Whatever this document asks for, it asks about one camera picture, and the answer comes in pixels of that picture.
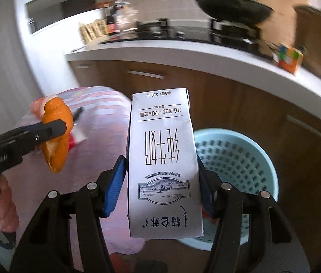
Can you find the person's left hand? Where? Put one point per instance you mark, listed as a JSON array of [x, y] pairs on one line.
[[6, 207]]

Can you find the black wok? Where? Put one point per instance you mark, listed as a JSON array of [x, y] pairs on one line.
[[234, 7]]

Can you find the light blue plastic basket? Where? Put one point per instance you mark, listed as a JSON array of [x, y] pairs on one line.
[[234, 153]]

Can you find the dark sauce bottle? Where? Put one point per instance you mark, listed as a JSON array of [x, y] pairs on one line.
[[110, 22]]

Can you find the brown round board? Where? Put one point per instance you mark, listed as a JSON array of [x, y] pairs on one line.
[[317, 42]]

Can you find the wooden cutting board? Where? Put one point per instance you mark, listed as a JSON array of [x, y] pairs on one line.
[[280, 2]]

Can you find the orange peel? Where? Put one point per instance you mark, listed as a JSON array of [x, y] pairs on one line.
[[58, 111]]

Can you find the colourful cube box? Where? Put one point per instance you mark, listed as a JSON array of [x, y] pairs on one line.
[[288, 58]]

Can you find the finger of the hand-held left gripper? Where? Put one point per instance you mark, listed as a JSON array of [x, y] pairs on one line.
[[46, 132]]

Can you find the clear glass jar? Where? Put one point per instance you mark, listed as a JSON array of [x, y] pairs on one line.
[[127, 20]]

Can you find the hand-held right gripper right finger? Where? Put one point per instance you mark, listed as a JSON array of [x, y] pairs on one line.
[[207, 193]]

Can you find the wooden kitchen cabinet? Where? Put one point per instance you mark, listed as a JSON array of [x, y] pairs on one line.
[[228, 102]]

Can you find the wicker basket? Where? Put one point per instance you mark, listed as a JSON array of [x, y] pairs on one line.
[[92, 31]]

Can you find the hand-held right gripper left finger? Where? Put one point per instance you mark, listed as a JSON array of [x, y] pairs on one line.
[[115, 187]]

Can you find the white milk carton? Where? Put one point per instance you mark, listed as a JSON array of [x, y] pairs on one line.
[[163, 148]]

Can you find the pink striped tablecloth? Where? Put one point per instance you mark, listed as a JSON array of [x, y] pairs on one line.
[[98, 136]]

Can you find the black gas stove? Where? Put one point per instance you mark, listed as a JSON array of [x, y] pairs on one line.
[[183, 35]]

